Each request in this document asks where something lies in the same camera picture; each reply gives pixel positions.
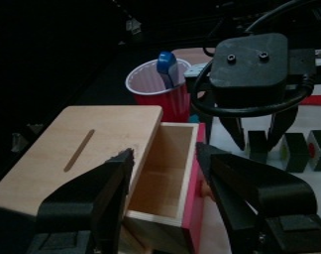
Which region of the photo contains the black camera cable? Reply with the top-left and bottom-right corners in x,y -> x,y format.
189,59 -> 316,119

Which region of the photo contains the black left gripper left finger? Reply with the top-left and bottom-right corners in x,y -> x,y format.
28,148 -> 136,254

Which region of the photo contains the small grey clamp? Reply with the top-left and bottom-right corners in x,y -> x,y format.
124,18 -> 143,35

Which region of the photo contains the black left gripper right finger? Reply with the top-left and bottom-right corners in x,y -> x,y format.
195,142 -> 321,254

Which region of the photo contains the red-fronted wooden drawer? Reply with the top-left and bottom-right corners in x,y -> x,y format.
121,121 -> 208,254

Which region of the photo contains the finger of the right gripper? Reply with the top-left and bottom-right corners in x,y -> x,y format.
264,105 -> 300,152
219,115 -> 247,152

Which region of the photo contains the wooden box with slot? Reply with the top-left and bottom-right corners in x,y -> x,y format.
0,104 -> 164,254

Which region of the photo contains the red plastic cup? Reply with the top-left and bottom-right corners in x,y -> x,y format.
123,58 -> 193,123

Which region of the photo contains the tan wooden plate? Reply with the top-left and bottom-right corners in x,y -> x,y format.
169,47 -> 217,66

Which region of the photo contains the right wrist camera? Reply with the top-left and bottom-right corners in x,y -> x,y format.
208,32 -> 290,100

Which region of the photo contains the blue plastic utensil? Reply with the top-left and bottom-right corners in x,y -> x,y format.
155,51 -> 180,89

